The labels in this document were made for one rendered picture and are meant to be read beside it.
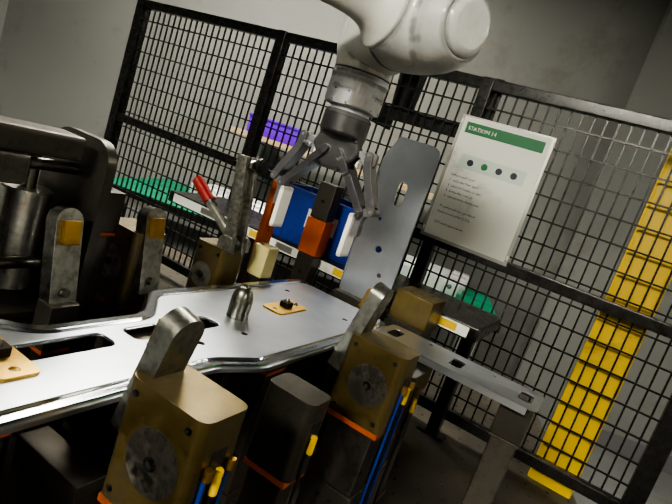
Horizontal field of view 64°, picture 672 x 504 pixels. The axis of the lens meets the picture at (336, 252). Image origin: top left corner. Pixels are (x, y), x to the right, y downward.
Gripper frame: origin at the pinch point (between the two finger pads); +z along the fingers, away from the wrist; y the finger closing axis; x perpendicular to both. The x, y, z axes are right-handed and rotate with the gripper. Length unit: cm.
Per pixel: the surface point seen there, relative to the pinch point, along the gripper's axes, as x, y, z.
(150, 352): -42.4, 13.8, 6.8
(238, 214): -1.6, -13.6, 1.6
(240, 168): -1.9, -15.9, -6.0
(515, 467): 59, 40, 43
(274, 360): -18.1, 11.6, 13.5
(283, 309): -1.8, 0.9, 12.8
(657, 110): 295, 27, -97
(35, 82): 167, -360, 10
